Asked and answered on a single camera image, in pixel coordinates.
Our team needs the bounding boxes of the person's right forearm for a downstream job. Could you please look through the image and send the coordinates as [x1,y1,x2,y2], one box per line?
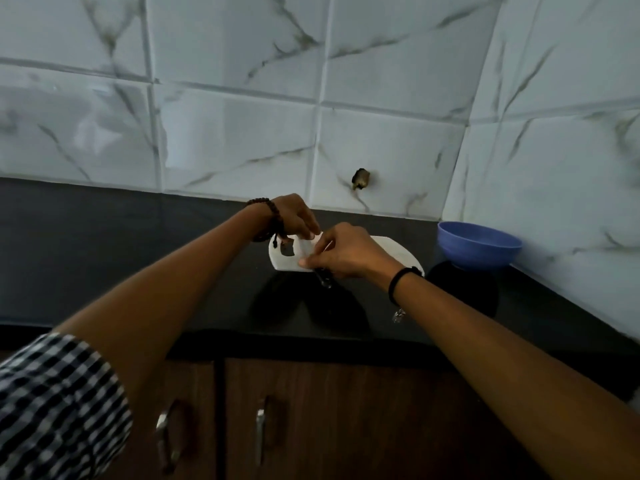
[395,272,640,480]

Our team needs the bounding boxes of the brown bead bracelet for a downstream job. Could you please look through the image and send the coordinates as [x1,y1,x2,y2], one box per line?
[245,197,290,249]

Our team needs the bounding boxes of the person's left forearm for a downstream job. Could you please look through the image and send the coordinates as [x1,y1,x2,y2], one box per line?
[52,202,273,411]

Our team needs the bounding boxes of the steel kitchen knife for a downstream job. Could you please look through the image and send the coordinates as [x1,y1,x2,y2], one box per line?
[297,238,335,289]

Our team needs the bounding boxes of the blue plastic bowl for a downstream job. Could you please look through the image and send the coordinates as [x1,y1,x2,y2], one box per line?
[437,221,523,271]

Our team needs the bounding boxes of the white cutting board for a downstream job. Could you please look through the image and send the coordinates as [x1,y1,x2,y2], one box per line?
[268,232,426,277]

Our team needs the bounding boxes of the person's left hand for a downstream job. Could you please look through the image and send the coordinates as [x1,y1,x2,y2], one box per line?
[271,193,323,241]

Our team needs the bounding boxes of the black wristband with charm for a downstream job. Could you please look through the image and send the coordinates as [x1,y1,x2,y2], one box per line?
[387,266,424,325]

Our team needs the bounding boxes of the person's right hand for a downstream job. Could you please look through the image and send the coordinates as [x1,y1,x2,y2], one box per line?
[298,222,406,293]

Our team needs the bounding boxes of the metal cabinet handle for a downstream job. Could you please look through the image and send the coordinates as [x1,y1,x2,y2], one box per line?
[253,397,271,468]
[155,400,187,475]

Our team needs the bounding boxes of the black white checkered shirt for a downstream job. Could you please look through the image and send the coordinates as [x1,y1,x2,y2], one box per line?
[0,333,135,480]

